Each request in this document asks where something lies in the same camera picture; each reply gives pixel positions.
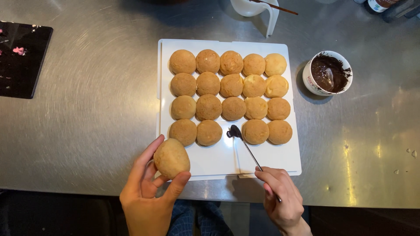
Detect bottle with white label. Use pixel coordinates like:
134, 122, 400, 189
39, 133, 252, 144
367, 0, 400, 13

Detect person's left hand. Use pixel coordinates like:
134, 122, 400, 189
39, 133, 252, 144
119, 134, 192, 236

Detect thin wooden stick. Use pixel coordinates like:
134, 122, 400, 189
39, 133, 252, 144
248, 0, 299, 16

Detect white plastic tray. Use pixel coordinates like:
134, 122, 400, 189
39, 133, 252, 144
156, 39, 302, 181

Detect dark chocolate sauce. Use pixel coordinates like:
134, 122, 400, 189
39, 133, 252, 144
310, 54, 352, 94

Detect white plastic jug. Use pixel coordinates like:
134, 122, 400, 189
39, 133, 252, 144
230, 0, 280, 37

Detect blue checked trousers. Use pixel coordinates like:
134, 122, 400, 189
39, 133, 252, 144
167, 200, 234, 236

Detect single round choux bun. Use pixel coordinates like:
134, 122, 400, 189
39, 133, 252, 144
153, 138, 191, 180

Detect person's right hand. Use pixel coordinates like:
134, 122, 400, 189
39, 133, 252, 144
255, 166, 310, 230

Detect black board with pink smears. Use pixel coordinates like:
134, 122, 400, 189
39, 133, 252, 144
0, 21, 54, 99

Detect rows of golden cream puffs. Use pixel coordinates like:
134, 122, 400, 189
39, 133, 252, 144
168, 49, 293, 147

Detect metal spoon with chocolate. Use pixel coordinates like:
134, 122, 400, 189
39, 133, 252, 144
226, 125, 282, 203

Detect dark grey container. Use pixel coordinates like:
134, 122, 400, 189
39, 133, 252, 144
382, 0, 420, 23

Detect white paper cup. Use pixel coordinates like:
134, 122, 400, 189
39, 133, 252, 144
302, 50, 353, 96

